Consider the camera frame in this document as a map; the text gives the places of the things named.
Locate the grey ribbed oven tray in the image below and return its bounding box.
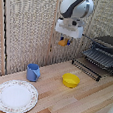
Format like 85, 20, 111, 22
81, 46, 113, 71

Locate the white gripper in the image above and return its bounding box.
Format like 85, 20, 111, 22
53, 17, 86, 47

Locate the beige woven folding screen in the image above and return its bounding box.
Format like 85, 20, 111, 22
0, 0, 113, 93

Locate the black dish rack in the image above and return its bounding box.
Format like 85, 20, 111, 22
80, 32, 113, 79

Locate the white floral rim plate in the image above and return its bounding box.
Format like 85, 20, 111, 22
0, 77, 41, 113

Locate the orange bread loaf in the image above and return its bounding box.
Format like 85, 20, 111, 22
57, 38, 70, 48

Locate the yellow bowl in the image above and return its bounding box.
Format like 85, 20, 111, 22
61, 71, 82, 90

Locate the blue mug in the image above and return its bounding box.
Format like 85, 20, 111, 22
24, 62, 43, 84

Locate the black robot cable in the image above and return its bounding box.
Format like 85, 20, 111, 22
80, 33, 100, 45

